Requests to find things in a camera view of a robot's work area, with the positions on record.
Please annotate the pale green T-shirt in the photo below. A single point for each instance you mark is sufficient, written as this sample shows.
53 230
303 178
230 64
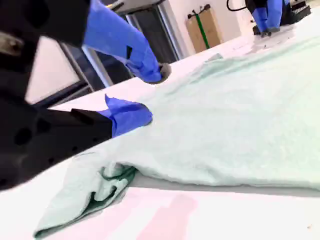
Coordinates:
225 125

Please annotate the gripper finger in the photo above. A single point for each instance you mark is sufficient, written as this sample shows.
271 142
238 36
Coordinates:
120 37
262 15
275 13
87 126

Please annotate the brown cardboard box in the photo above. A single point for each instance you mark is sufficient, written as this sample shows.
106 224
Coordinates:
213 27

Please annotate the dark metal cabinet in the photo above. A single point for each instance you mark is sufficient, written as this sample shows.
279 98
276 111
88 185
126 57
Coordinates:
155 35

